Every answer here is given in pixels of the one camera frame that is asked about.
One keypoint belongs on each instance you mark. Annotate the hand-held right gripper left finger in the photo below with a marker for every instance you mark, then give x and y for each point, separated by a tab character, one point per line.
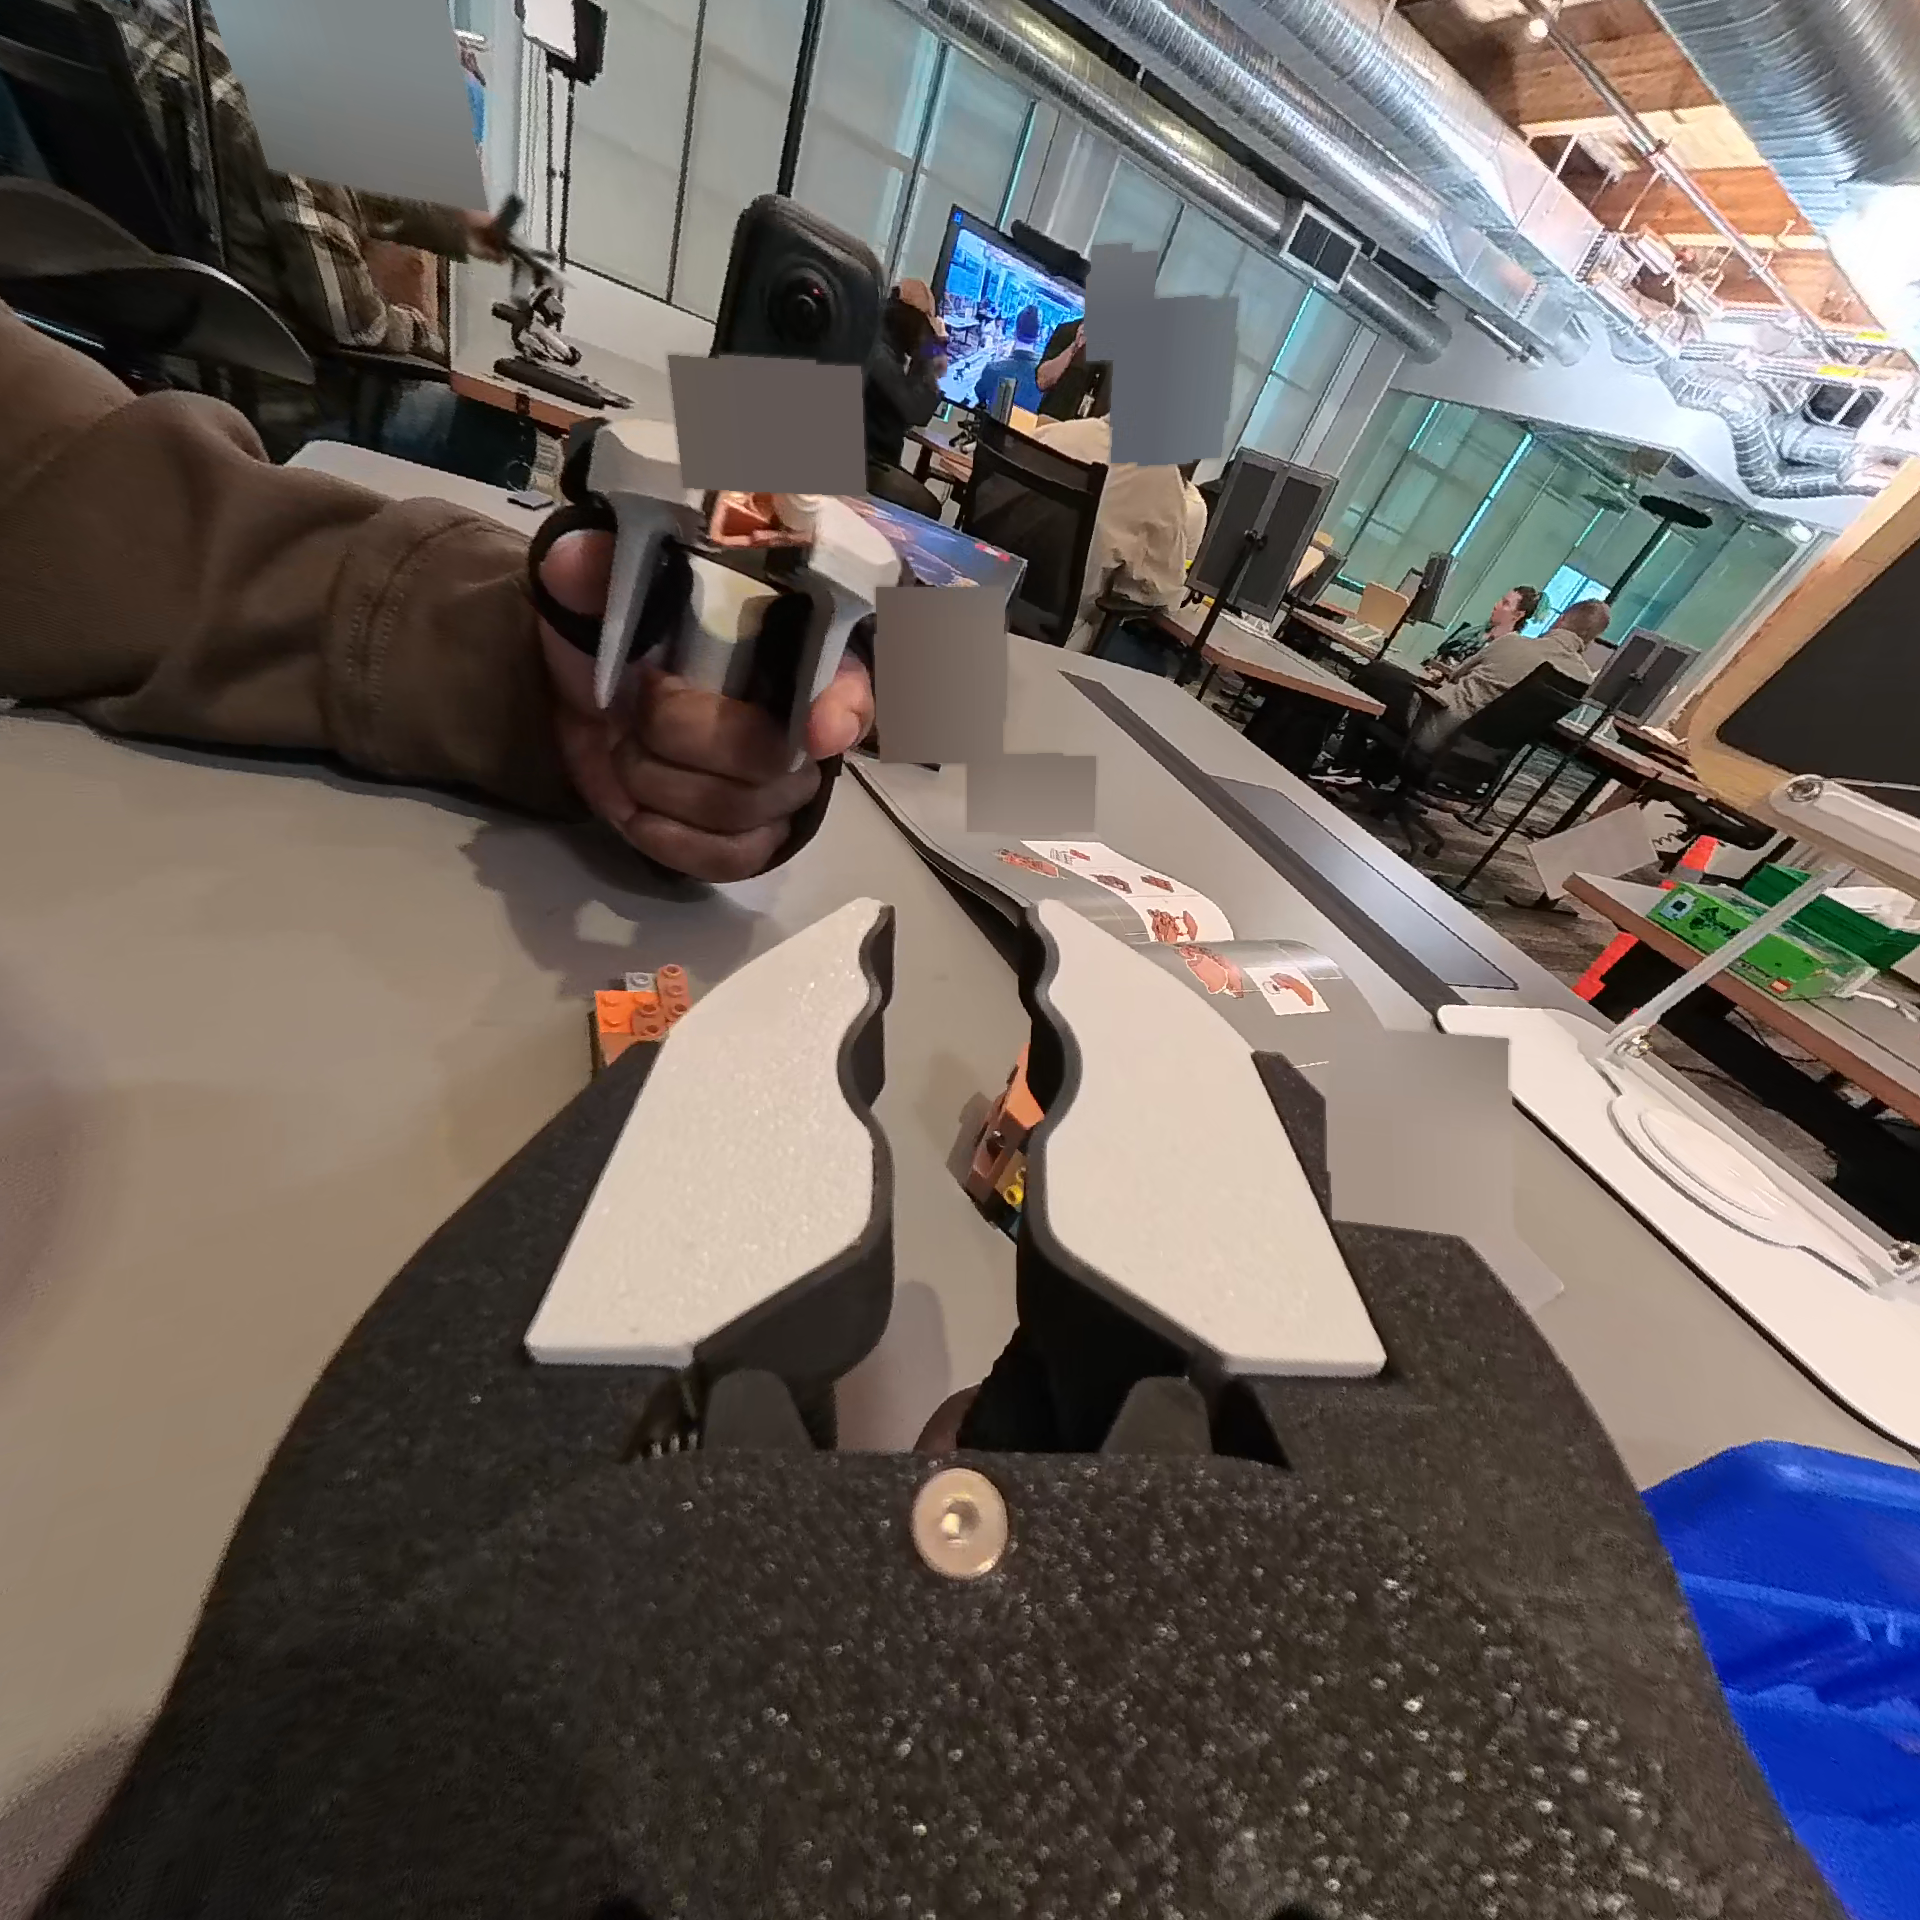
720	1171

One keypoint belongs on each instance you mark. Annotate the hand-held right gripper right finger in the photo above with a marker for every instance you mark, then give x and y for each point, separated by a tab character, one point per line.
1184	1184

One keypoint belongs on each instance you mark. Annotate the brown angled toy brick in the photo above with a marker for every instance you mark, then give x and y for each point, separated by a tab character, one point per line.
738	516

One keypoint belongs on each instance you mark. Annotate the small black robot arm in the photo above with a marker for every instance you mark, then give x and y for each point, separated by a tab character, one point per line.
539	330

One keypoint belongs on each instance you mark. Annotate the grey desk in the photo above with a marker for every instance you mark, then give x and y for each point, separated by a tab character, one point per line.
374	973

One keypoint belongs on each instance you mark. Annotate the person's left hand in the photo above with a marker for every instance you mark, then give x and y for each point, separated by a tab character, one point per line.
690	780

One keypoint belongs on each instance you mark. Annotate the orange toy brick assembly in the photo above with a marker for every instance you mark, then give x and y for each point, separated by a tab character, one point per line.
644	1012

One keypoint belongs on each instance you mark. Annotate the multicoloured toy brick model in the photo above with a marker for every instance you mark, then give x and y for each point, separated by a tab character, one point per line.
996	1140

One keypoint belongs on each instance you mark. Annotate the grey instruction booklet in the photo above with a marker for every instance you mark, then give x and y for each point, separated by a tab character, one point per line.
1200	961

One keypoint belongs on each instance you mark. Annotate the printed toy box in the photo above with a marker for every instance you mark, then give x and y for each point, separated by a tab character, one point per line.
961	556

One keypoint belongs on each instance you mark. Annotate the studio light on stand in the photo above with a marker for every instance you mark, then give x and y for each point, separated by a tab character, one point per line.
568	44

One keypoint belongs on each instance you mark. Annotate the black office chair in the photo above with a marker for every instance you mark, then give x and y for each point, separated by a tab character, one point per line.
1026	524

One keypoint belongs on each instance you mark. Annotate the white rounded board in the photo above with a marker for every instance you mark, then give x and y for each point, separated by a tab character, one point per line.
1560	1080

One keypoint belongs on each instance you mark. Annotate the grey computer monitor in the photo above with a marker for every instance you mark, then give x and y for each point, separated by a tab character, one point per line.
1259	524

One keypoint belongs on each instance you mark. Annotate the wooden office table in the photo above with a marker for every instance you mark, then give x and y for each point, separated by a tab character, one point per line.
1290	660

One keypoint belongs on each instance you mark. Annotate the green box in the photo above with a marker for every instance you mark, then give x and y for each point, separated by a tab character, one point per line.
1755	938

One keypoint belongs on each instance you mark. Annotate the large blue plastic bin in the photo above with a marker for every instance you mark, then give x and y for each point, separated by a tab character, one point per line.
1814	1650

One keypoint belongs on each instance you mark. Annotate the large black framed screen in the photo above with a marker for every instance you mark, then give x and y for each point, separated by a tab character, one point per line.
1829	691

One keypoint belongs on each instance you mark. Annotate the wall television screen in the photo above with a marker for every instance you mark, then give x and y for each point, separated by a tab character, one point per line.
996	300

